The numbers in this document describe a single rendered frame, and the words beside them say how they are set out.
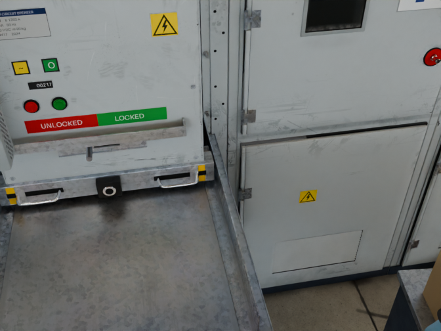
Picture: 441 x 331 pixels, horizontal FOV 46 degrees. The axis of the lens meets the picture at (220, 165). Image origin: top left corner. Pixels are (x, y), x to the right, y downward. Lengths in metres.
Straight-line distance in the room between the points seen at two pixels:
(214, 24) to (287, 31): 0.19
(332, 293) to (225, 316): 1.17
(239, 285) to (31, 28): 0.68
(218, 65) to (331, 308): 1.17
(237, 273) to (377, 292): 1.19
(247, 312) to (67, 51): 0.66
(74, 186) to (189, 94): 0.38
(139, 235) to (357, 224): 0.98
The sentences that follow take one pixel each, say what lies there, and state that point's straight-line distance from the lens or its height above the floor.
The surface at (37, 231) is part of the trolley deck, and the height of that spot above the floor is 0.85.
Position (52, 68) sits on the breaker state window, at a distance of 1.17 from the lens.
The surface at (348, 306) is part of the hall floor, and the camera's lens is 2.22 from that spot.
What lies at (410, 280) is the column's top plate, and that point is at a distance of 1.38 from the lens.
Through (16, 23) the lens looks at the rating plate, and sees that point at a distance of 1.13.
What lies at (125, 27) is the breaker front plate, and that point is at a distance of 1.12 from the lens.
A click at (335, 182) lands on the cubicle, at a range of 1.81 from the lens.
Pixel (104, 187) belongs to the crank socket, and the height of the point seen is 0.91.
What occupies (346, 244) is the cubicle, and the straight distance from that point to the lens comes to 2.08.
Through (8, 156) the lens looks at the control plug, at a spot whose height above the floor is 1.09.
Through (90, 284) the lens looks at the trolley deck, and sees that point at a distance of 1.20.
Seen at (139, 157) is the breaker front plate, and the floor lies 0.96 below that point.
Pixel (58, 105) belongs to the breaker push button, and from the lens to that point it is 1.21.
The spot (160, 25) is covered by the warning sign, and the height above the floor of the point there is 1.30.
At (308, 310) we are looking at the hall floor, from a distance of 2.18.
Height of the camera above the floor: 1.78
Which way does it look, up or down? 40 degrees down
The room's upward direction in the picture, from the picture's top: straight up
